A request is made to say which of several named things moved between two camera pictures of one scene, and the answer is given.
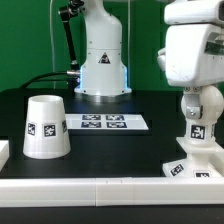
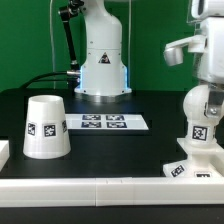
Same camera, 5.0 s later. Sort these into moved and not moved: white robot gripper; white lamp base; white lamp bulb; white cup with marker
Moved: white robot gripper
Not moved: white lamp base; white cup with marker; white lamp bulb
